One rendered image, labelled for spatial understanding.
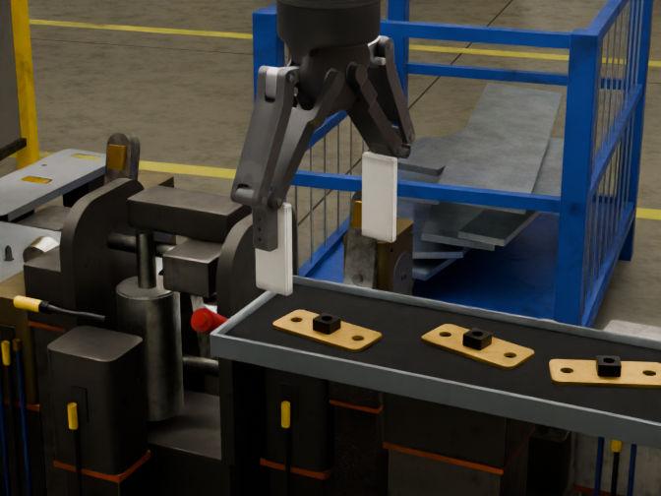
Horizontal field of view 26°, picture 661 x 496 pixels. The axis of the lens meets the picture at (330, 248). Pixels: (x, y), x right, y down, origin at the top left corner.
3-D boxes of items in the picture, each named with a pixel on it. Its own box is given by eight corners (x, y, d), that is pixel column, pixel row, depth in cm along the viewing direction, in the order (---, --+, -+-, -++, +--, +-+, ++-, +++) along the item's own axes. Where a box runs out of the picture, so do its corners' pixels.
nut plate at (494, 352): (536, 354, 109) (537, 340, 108) (510, 371, 106) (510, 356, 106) (446, 326, 114) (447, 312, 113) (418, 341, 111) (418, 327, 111)
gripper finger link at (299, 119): (347, 78, 104) (339, 68, 103) (286, 215, 102) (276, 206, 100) (305, 71, 106) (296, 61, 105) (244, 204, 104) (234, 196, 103)
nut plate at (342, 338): (384, 337, 112) (385, 323, 111) (356, 353, 109) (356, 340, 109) (298, 311, 116) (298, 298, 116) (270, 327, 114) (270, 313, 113)
